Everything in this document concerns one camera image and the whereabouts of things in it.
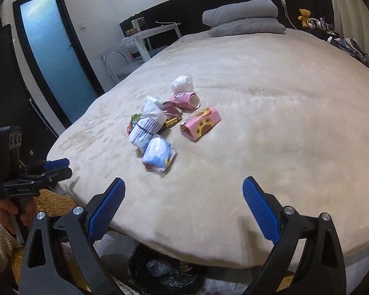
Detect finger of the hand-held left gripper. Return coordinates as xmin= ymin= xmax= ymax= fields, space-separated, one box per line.
xmin=26 ymin=167 xmax=73 ymax=183
xmin=26 ymin=158 xmax=70 ymax=173

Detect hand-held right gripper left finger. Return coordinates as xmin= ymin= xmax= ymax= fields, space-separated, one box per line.
xmin=18 ymin=177 xmax=125 ymax=295

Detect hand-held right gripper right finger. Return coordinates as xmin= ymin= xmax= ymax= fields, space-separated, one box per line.
xmin=240 ymin=177 xmax=346 ymax=295

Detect blue white snack packet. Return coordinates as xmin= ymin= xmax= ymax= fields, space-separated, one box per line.
xmin=142 ymin=137 xmax=176 ymax=173

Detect green wrapper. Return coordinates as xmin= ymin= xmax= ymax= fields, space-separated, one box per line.
xmin=127 ymin=113 xmax=143 ymax=136

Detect bin with black bag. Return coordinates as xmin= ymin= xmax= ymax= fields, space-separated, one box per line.
xmin=128 ymin=244 xmax=208 ymax=295

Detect pink yellow cheese print box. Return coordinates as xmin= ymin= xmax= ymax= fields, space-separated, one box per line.
xmin=180 ymin=107 xmax=222 ymax=142

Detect yellow black wrapper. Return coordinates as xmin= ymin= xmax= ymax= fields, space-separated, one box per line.
xmin=163 ymin=115 xmax=182 ymax=130

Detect pink paper carton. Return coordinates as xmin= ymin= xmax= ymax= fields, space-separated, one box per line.
xmin=169 ymin=91 xmax=201 ymax=112

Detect white plastic bag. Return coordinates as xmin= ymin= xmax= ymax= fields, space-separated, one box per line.
xmin=171 ymin=73 xmax=194 ymax=94

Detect person's left hand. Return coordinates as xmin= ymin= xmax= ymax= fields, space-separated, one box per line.
xmin=0 ymin=198 xmax=37 ymax=236

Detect yellow rug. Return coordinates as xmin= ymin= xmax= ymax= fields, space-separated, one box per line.
xmin=11 ymin=189 xmax=90 ymax=292

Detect black cabinet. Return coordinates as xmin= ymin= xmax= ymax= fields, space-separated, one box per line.
xmin=0 ymin=25 xmax=60 ymax=166

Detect clear plastic piece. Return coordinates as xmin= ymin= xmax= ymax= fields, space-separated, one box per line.
xmin=146 ymin=260 xmax=173 ymax=277

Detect beige blanket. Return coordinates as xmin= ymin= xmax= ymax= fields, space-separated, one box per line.
xmin=46 ymin=26 xmax=369 ymax=268

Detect blue glass door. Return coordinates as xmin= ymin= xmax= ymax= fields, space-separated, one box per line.
xmin=12 ymin=0 xmax=105 ymax=126

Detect grey seat chair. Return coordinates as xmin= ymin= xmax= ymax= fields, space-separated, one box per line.
xmin=97 ymin=41 xmax=145 ymax=87

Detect white wooden chair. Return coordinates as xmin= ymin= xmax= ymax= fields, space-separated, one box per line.
xmin=121 ymin=18 xmax=182 ymax=63

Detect patterned clothes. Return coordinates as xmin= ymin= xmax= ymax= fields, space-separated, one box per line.
xmin=327 ymin=36 xmax=369 ymax=68

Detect dark bedside table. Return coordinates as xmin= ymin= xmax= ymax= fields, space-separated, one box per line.
xmin=307 ymin=26 xmax=340 ymax=40

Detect grey folded duvet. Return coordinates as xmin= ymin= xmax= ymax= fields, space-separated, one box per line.
xmin=202 ymin=0 xmax=286 ymax=37

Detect yellow teddy bear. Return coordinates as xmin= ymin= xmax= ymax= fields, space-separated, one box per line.
xmin=298 ymin=9 xmax=312 ymax=29

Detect black headboard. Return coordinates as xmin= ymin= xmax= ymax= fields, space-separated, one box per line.
xmin=120 ymin=0 xmax=336 ymax=48

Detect pale curtain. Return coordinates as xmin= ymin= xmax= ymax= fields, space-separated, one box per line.
xmin=329 ymin=0 xmax=369 ymax=77

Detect white charger cable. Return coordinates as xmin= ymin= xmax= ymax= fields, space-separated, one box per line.
xmin=281 ymin=0 xmax=299 ymax=30

